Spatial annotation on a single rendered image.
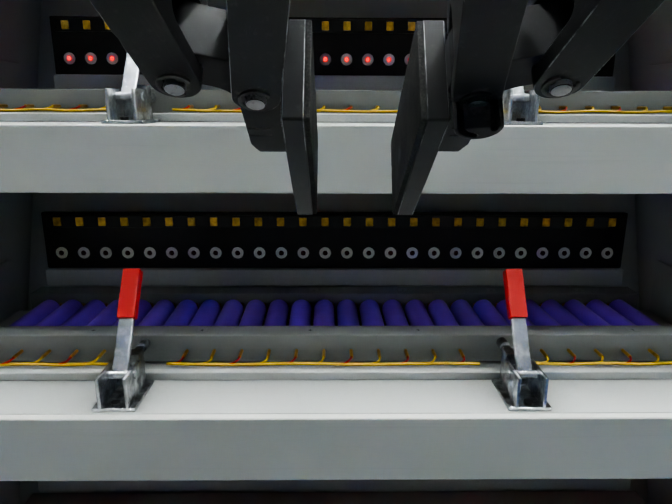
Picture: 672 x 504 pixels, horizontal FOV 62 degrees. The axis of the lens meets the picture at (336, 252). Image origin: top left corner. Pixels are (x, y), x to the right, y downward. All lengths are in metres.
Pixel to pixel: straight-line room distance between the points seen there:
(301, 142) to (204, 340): 0.30
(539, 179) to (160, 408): 0.29
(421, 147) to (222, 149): 0.24
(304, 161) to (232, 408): 0.24
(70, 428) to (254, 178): 0.20
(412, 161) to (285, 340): 0.28
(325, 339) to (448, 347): 0.09
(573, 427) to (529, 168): 0.17
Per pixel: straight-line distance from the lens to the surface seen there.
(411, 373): 0.41
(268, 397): 0.39
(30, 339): 0.48
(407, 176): 0.18
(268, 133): 0.17
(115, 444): 0.40
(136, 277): 0.41
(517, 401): 0.39
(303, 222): 0.52
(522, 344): 0.40
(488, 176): 0.39
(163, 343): 0.44
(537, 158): 0.40
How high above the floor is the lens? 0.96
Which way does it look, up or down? 5 degrees up
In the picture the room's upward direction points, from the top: straight up
